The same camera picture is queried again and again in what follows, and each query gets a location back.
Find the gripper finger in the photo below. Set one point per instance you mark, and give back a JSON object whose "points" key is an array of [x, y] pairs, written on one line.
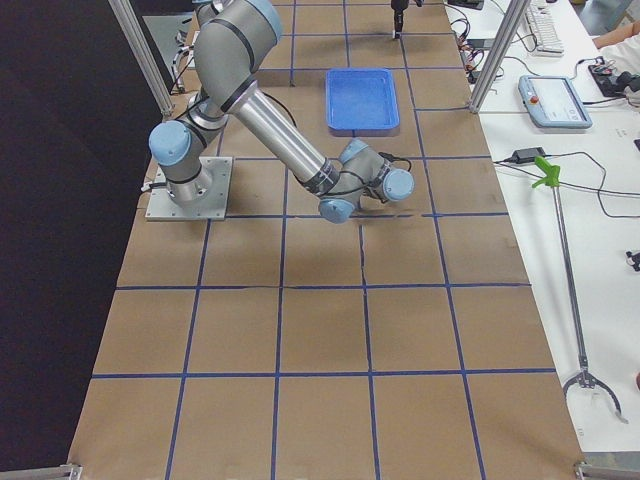
{"points": [[398, 23]]}

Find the blue plastic tray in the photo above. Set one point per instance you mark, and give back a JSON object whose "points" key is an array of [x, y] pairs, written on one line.
{"points": [[361, 101]]}

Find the white keyboard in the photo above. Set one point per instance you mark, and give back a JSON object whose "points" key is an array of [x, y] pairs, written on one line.
{"points": [[541, 27]]}

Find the teach pendant tablet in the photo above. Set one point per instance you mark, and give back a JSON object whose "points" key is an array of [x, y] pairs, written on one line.
{"points": [[552, 102]]}

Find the black power adapter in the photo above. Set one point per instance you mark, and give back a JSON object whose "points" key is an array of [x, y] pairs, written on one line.
{"points": [[526, 155]]}

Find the aluminium frame post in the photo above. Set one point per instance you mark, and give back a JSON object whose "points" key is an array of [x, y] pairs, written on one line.
{"points": [[505, 34]]}

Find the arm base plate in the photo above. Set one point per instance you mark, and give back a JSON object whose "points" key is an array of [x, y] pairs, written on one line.
{"points": [[206, 197]]}

